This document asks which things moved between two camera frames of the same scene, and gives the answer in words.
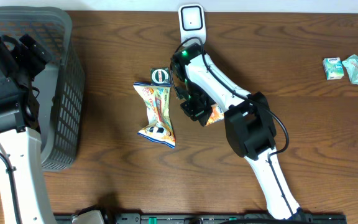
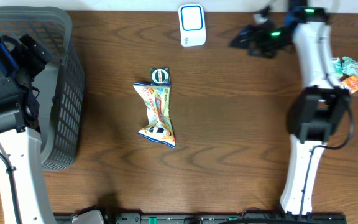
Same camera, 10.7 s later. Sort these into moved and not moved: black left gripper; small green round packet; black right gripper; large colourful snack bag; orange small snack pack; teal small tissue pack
Moved: black right gripper; orange small snack pack
Not moved: teal small tissue pack; black left gripper; large colourful snack bag; small green round packet
